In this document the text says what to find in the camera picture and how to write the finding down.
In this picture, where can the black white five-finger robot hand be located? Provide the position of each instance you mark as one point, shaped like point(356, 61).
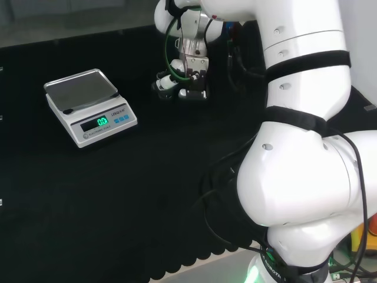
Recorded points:
point(194, 79)

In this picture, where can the white electronic balance steel pan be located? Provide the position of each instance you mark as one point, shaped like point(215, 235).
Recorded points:
point(88, 109)

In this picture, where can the black bench cloth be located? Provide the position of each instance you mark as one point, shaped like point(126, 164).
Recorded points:
point(117, 191)

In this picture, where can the yellow stop button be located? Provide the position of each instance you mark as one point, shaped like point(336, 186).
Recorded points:
point(371, 226)

